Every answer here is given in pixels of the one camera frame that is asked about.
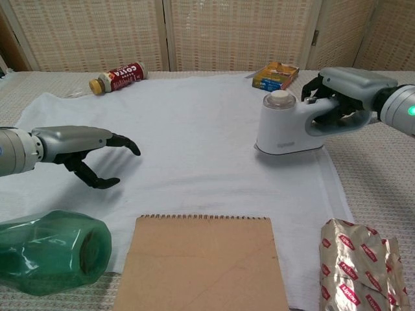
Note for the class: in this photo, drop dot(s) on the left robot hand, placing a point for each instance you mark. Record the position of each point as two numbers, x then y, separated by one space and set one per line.
74 147

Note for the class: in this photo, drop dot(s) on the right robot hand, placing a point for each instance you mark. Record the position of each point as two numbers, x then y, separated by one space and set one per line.
347 94

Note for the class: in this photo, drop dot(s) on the white handheld iron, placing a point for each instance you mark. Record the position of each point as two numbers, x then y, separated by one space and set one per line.
291 129

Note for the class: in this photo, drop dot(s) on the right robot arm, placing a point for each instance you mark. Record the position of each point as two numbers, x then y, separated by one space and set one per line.
397 108

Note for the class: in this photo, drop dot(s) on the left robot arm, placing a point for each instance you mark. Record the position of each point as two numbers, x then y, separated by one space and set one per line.
17 152

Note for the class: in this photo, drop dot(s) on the yellow and blue carton box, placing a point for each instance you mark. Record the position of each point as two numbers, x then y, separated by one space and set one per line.
275 77

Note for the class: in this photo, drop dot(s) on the red Costa coffee bottle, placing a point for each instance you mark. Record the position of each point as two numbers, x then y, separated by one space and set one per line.
120 77

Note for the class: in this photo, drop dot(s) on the beige woven table cloth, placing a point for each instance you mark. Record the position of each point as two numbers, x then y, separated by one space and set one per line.
373 181

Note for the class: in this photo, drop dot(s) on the white towel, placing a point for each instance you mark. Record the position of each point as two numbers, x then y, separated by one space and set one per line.
181 155

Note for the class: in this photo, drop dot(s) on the green plastic spray bottle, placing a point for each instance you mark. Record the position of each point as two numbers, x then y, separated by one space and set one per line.
52 252

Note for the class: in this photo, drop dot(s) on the woven folding screen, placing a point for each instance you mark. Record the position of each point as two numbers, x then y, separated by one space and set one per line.
207 34

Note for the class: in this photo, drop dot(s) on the brown spiral notebook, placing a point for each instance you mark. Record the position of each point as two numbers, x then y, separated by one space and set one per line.
201 265

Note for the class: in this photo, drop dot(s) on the gold Lipton foil packet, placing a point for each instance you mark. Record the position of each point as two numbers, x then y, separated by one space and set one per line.
360 269

